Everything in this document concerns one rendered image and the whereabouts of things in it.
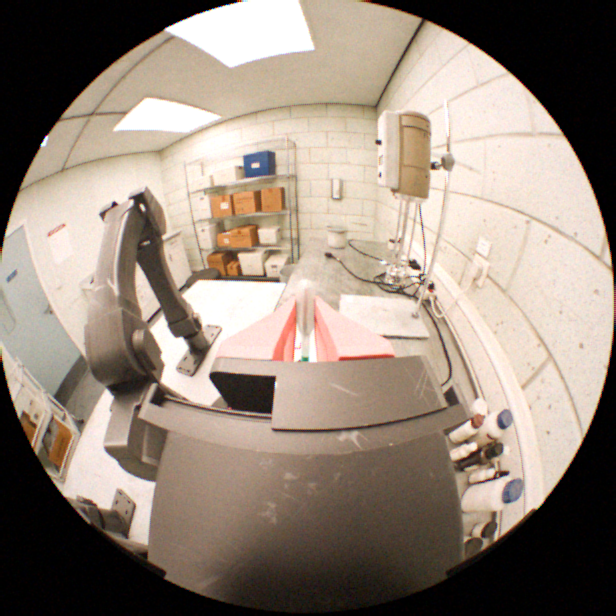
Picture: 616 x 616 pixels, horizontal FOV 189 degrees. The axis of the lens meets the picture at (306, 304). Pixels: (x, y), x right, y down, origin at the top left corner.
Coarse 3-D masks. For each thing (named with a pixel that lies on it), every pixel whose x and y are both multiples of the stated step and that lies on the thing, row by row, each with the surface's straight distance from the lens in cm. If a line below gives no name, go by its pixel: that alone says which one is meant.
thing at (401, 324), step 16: (352, 304) 66; (368, 304) 68; (384, 304) 70; (400, 304) 72; (368, 320) 61; (384, 320) 62; (400, 320) 65; (416, 320) 67; (384, 336) 58; (400, 336) 59; (416, 336) 61
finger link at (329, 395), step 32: (288, 320) 8; (224, 352) 6; (256, 352) 6; (288, 352) 11; (224, 384) 6; (256, 384) 6; (288, 384) 5; (320, 384) 5; (352, 384) 5; (384, 384) 5; (416, 384) 6; (288, 416) 5; (320, 416) 5; (352, 416) 5; (384, 416) 5; (416, 416) 5
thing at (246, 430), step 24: (456, 384) 7; (144, 408) 6; (168, 408) 7; (192, 408) 6; (216, 408) 6; (456, 408) 6; (192, 432) 5; (216, 432) 5; (240, 432) 5; (264, 432) 5; (288, 432) 5; (312, 432) 5; (336, 432) 5; (360, 432) 5; (384, 432) 5; (408, 432) 5; (432, 432) 5
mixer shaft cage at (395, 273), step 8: (400, 200) 51; (400, 208) 51; (408, 208) 52; (416, 208) 52; (400, 216) 51; (416, 216) 52; (400, 240) 57; (400, 248) 55; (392, 256) 54; (400, 256) 55; (408, 256) 54; (392, 264) 55; (392, 272) 55; (400, 272) 56; (392, 280) 55; (400, 280) 56
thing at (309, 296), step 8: (312, 288) 11; (304, 296) 11; (312, 296) 11; (304, 304) 11; (312, 304) 12; (304, 312) 12; (312, 312) 12; (304, 320) 12; (312, 320) 13; (312, 328) 13
